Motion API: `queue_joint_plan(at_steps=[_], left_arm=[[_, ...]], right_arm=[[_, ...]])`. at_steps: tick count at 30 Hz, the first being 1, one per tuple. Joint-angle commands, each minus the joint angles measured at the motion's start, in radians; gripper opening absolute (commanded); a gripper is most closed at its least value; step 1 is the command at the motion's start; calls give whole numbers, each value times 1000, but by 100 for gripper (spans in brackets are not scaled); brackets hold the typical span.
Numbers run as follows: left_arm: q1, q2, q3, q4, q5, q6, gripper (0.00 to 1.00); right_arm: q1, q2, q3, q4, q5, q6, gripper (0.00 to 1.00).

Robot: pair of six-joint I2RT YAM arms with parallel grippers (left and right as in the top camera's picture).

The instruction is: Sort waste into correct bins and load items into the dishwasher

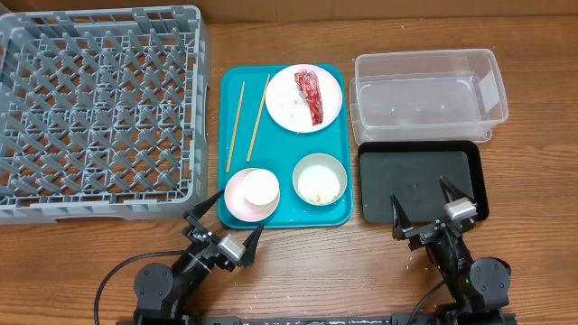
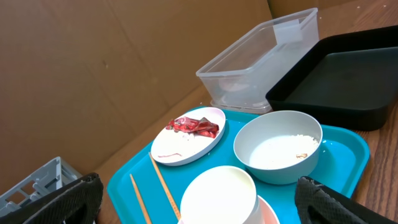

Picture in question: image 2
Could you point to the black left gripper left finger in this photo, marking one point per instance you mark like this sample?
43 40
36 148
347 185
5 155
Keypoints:
78 202

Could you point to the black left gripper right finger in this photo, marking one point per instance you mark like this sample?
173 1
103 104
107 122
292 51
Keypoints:
317 203

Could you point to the small pink-rimmed plate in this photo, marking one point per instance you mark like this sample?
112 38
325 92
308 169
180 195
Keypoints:
268 213

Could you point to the wooden chopstick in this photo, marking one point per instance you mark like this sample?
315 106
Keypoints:
140 200
166 189

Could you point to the grey bowl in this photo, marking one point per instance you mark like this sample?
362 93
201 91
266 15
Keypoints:
280 147

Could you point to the white paper cup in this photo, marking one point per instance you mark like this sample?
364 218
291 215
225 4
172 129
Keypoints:
221 195

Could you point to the red wrapper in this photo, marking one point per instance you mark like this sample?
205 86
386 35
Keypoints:
202 127

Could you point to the grey dishwasher rack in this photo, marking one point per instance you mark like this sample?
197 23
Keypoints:
50 177

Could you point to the black waste tray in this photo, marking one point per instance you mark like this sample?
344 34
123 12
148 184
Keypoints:
347 80

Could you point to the teal plastic tray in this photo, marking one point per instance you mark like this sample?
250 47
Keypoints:
343 158

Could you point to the large white plate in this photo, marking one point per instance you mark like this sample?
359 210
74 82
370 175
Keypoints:
176 149

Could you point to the clear plastic container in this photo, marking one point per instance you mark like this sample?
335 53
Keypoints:
239 78

